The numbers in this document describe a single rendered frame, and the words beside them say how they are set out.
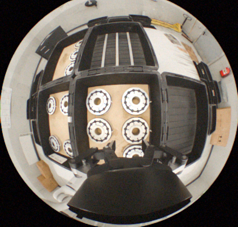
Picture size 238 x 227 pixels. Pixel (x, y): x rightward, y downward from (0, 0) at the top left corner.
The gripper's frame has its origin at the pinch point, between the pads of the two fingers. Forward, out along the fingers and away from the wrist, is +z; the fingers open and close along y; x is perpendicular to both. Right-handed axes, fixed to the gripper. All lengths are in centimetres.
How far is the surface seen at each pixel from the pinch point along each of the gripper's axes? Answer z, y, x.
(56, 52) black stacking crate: 12, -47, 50
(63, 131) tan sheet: 17.8, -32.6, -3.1
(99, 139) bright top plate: 14.6, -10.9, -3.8
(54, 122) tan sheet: 17.8, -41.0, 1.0
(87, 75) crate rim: 8.1, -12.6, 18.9
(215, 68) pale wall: 56, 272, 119
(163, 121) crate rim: 7.8, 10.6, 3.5
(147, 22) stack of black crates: 52, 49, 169
